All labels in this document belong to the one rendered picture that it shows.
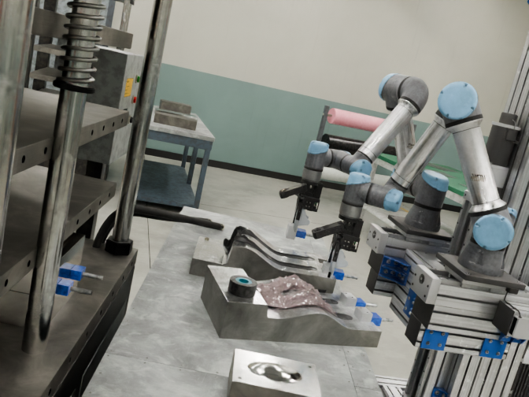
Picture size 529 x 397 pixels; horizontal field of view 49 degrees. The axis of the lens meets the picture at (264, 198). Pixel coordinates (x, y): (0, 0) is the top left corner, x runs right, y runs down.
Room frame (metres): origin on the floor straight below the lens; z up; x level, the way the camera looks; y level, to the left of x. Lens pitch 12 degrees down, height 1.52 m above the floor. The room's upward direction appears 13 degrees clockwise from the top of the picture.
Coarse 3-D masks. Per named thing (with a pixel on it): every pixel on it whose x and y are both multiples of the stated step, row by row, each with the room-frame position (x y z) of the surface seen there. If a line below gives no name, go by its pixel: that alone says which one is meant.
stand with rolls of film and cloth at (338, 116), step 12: (324, 108) 7.54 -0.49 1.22; (324, 120) 7.52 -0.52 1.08; (336, 120) 7.52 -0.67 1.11; (348, 120) 7.59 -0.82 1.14; (360, 120) 7.67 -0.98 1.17; (372, 120) 7.78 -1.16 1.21; (336, 144) 7.52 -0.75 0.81; (348, 144) 7.61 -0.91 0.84; (360, 144) 7.71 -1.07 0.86; (324, 168) 7.56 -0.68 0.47; (336, 180) 7.68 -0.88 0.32; (384, 180) 7.98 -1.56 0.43
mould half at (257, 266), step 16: (256, 240) 2.03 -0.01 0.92; (208, 256) 1.93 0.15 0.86; (224, 256) 1.96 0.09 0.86; (240, 256) 1.89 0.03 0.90; (256, 256) 1.89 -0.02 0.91; (272, 256) 2.00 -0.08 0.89; (304, 256) 2.10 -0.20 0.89; (320, 256) 2.14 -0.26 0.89; (192, 272) 1.88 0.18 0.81; (256, 272) 1.89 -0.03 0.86; (272, 272) 1.89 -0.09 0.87; (288, 272) 1.90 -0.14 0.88; (304, 272) 1.92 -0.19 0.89; (320, 272) 1.95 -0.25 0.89; (320, 288) 1.90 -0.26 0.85
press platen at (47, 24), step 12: (36, 12) 1.09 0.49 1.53; (48, 12) 1.15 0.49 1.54; (36, 24) 1.10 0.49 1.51; (48, 24) 1.16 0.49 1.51; (60, 24) 1.23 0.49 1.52; (48, 36) 1.18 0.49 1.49; (60, 36) 1.24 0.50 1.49; (108, 36) 1.63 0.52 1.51; (120, 36) 1.77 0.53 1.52; (132, 36) 1.93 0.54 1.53
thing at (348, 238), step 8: (344, 224) 1.98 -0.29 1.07; (352, 224) 1.96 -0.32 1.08; (360, 224) 1.96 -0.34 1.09; (344, 232) 1.96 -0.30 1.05; (352, 232) 1.96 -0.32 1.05; (360, 232) 1.96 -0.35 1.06; (336, 240) 1.94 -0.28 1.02; (344, 240) 1.95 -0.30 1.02; (352, 240) 1.94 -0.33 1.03; (344, 248) 1.95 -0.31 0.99; (352, 248) 1.94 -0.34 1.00
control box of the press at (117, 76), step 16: (112, 48) 2.32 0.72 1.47; (96, 64) 2.04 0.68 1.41; (112, 64) 2.05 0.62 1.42; (128, 64) 2.08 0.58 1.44; (96, 80) 2.04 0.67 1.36; (112, 80) 2.05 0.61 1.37; (128, 80) 2.13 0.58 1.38; (96, 96) 2.04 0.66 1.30; (112, 96) 2.05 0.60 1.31; (128, 96) 2.18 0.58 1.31; (128, 128) 2.29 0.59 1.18; (96, 144) 2.05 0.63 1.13; (112, 144) 2.05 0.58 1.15; (96, 160) 2.05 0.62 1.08; (112, 160) 2.08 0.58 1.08; (96, 176) 2.16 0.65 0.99
